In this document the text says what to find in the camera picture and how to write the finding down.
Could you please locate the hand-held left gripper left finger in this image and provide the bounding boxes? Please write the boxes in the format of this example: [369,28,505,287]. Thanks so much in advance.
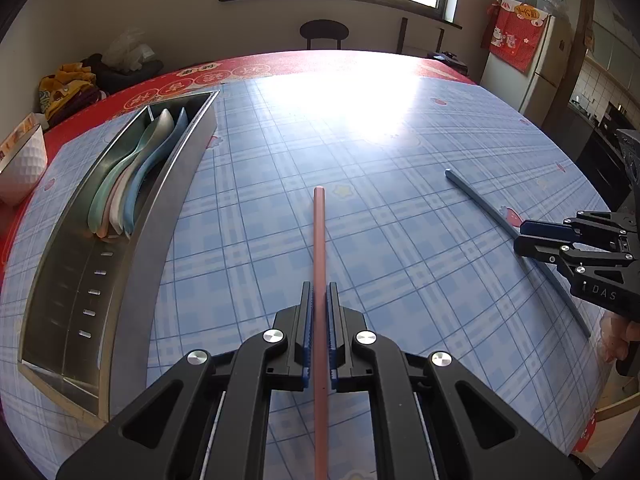
[56,282,313,480]

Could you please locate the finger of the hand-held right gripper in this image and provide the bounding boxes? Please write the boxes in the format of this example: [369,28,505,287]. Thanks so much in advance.
[520,211,632,243]
[514,235,632,273]

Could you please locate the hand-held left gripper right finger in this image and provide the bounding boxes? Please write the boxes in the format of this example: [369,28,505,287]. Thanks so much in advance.
[327,282,583,480]

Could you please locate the blue chopstick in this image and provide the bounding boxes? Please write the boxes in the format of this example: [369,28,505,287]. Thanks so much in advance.
[445,168,592,337]

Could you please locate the pink chopstick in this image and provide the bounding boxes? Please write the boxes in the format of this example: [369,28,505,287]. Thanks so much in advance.
[312,186,331,480]

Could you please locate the stainless steel utensil tray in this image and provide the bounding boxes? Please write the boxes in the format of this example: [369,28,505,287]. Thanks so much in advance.
[17,89,221,421]

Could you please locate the pink spoon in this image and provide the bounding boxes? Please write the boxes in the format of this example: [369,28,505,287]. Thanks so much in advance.
[97,170,136,239]

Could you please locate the green spoon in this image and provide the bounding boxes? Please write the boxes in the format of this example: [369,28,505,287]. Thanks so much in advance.
[87,117,161,234]

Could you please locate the pastel spoons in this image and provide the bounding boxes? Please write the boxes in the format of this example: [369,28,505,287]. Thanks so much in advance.
[107,109,177,236]

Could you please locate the person's right hand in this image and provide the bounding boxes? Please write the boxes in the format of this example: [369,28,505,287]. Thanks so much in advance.
[600,315,640,363]

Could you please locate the dark kitchen counter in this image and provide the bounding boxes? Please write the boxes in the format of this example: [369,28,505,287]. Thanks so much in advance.
[567,100,636,198]

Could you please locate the blue plaid table mat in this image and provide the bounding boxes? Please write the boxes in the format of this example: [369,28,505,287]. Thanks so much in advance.
[0,62,621,480]

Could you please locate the white fridge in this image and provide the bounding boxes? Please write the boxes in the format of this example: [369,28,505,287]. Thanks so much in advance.
[480,0,576,116]

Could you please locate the red printed fridge cover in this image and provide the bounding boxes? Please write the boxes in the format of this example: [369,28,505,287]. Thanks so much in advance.
[482,0,551,73]

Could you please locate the black round stool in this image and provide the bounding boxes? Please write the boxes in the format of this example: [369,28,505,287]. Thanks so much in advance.
[300,20,351,52]

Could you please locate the dark window sill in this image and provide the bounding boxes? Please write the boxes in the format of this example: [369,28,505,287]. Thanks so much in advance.
[218,0,463,26]

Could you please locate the maroon clothing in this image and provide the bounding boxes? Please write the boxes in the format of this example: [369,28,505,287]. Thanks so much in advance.
[47,85,108,126]

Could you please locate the white textured bowl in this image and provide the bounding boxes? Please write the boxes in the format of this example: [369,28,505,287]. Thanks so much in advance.
[0,124,48,206]

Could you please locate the clear plastic bag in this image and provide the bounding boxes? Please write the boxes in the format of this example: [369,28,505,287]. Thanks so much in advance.
[102,29,156,68]

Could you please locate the yellow clothing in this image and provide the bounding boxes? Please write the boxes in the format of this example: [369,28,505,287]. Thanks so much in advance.
[39,62,98,118]

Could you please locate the pink tissue pack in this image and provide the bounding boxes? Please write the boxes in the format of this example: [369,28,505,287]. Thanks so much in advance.
[0,114,41,171]

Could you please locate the pale kitchen wall cabinet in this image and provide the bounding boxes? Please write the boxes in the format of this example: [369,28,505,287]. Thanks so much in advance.
[592,0,640,76]

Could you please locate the dark wooden chair frame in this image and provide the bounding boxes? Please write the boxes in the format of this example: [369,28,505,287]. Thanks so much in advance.
[397,17,446,56]

